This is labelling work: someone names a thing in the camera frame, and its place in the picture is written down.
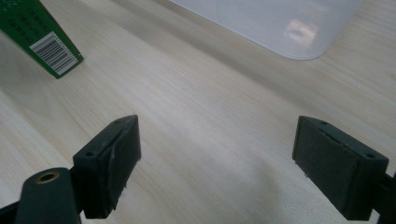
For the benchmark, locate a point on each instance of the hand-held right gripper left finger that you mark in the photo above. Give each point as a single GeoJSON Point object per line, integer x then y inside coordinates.
{"type": "Point", "coordinates": [106, 168]}

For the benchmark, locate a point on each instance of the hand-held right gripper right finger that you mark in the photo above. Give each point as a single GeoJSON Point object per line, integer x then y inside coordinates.
{"type": "Point", "coordinates": [336, 168]}

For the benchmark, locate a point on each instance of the translucent white plastic container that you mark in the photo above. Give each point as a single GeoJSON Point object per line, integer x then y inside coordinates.
{"type": "Point", "coordinates": [280, 25]}

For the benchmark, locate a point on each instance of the green box with barcode label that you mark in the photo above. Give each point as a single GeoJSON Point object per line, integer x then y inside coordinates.
{"type": "Point", "coordinates": [37, 34]}

